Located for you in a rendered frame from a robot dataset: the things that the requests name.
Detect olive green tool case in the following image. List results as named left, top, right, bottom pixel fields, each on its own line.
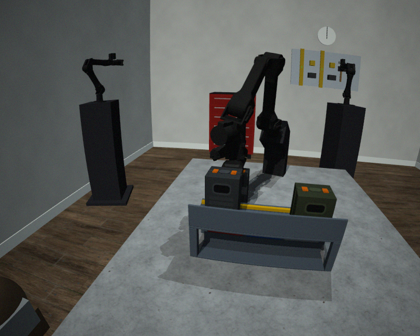
left=290, top=183, right=337, bottom=218

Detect yellow flat bar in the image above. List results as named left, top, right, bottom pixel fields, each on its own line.
left=202, top=200, right=290, bottom=213

